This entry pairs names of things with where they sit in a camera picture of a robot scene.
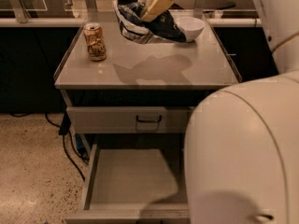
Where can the grey drawer cabinet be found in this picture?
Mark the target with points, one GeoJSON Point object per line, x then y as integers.
{"type": "Point", "coordinates": [166, 74]}

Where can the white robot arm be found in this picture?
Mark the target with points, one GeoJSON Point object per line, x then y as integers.
{"type": "Point", "coordinates": [241, 153]}

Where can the closed grey top drawer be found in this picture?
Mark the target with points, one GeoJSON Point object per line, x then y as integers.
{"type": "Point", "coordinates": [121, 119]}

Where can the white horizontal rail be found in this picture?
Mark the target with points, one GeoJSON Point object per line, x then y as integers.
{"type": "Point", "coordinates": [67, 22]}

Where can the black drawer handle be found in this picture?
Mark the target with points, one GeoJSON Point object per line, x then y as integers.
{"type": "Point", "coordinates": [138, 119]}

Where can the white bowl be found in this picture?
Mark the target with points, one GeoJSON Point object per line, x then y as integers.
{"type": "Point", "coordinates": [191, 27]}

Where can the open grey middle drawer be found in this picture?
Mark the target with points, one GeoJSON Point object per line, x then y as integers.
{"type": "Point", "coordinates": [134, 186]}

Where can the blue chip bag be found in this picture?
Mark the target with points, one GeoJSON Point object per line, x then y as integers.
{"type": "Point", "coordinates": [163, 29]}

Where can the gold soda can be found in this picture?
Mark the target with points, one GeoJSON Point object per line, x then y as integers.
{"type": "Point", "coordinates": [94, 38]}

